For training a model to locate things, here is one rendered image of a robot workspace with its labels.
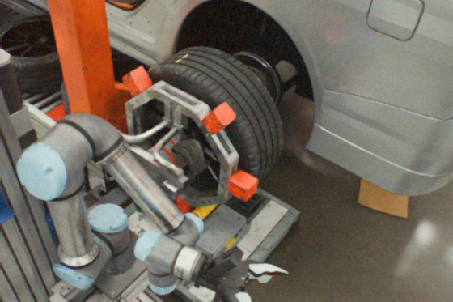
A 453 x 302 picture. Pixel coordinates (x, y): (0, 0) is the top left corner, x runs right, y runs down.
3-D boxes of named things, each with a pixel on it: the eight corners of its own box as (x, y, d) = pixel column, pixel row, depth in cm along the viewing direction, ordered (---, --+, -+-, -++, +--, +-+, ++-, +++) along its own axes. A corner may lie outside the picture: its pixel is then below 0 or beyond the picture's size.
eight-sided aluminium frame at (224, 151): (231, 218, 195) (244, 123, 157) (222, 227, 191) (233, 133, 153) (141, 159, 217) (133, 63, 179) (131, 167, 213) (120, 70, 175)
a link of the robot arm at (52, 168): (116, 260, 139) (93, 129, 100) (88, 300, 129) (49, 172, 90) (84, 245, 142) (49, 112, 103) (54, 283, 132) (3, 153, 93)
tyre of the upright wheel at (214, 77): (306, 99, 166) (172, 17, 187) (271, 130, 153) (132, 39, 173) (262, 199, 216) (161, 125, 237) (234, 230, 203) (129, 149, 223)
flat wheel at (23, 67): (-25, 83, 303) (-36, 53, 286) (27, 36, 348) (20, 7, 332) (63, 103, 293) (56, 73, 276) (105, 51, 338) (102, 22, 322)
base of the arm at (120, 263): (113, 284, 144) (110, 268, 137) (82, 257, 150) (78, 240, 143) (146, 253, 152) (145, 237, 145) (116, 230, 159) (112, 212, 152)
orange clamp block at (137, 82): (154, 84, 179) (142, 65, 177) (141, 93, 175) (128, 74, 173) (146, 89, 185) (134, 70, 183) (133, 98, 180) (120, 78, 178)
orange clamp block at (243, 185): (238, 180, 179) (256, 191, 175) (226, 191, 174) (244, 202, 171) (239, 168, 174) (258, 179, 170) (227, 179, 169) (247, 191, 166)
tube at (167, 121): (172, 126, 175) (171, 105, 167) (137, 153, 164) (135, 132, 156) (139, 108, 182) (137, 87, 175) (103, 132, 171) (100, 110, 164)
